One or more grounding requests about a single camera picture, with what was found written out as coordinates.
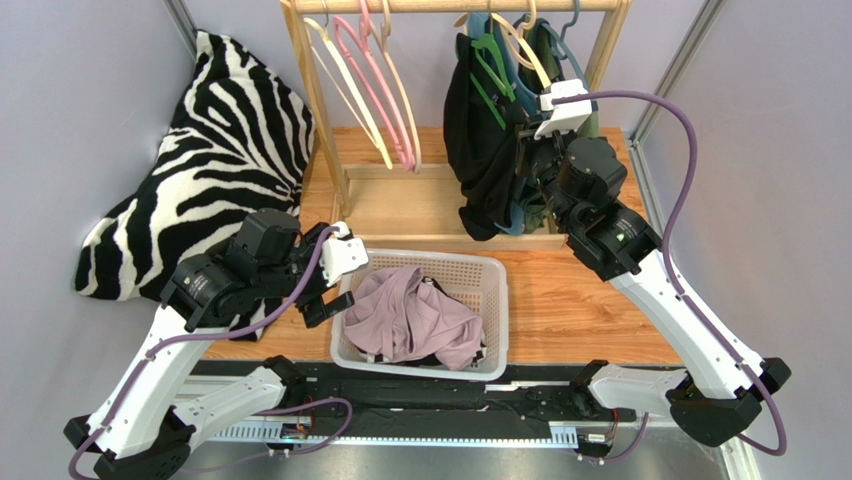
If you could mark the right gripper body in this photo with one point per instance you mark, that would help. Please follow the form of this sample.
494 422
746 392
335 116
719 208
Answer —
532 146

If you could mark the black top green trim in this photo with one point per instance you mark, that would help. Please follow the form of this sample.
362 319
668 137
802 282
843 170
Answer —
479 135

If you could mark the mauve tank top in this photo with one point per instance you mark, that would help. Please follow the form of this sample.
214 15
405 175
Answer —
412 319

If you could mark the cream hanger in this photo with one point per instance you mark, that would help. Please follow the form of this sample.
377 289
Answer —
356 91

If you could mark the pink hanger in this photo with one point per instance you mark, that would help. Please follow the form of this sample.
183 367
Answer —
366 52

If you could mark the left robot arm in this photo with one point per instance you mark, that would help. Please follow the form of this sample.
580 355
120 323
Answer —
200 313

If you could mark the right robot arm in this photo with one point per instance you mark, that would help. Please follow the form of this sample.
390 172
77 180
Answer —
722 385

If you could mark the blue tank top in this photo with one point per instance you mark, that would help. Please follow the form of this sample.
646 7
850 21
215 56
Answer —
476 25

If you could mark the olive green tank top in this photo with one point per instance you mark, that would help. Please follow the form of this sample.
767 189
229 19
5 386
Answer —
532 203

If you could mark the teal hanger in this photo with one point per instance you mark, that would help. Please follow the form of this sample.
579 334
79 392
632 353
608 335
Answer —
572 40

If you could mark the green hanger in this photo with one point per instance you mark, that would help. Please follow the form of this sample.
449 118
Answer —
492 73

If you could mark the wooden hanger with blue top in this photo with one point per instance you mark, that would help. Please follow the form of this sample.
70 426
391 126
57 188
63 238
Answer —
517 46

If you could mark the wooden clothes rack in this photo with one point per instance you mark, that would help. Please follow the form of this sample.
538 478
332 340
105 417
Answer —
391 208

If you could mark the zebra print blanket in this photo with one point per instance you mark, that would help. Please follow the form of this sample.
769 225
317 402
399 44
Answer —
240 140

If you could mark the white plastic basket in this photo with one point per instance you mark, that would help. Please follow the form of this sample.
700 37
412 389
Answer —
425 314

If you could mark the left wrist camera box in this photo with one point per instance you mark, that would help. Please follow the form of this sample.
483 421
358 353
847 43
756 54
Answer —
341 254

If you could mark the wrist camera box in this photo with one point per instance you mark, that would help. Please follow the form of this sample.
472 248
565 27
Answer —
563 117
341 254

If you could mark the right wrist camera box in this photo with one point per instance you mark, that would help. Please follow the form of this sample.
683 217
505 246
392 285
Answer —
563 117

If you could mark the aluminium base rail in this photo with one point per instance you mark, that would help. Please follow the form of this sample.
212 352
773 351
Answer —
524 403

